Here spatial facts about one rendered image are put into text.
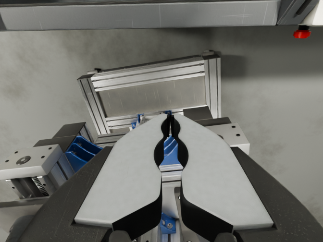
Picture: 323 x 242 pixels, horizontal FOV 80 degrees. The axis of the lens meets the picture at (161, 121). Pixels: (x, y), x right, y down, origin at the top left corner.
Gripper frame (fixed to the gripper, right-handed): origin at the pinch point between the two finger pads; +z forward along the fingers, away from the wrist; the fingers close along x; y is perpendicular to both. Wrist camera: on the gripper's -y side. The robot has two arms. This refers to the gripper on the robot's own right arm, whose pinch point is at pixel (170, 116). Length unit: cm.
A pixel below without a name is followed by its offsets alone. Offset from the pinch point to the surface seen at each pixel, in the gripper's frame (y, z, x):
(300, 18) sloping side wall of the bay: -4.2, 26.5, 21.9
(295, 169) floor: 124, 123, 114
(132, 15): -5.1, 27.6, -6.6
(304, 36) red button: 1, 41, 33
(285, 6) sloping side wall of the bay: -6.0, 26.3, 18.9
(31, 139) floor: 91, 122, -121
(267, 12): -5.1, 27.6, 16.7
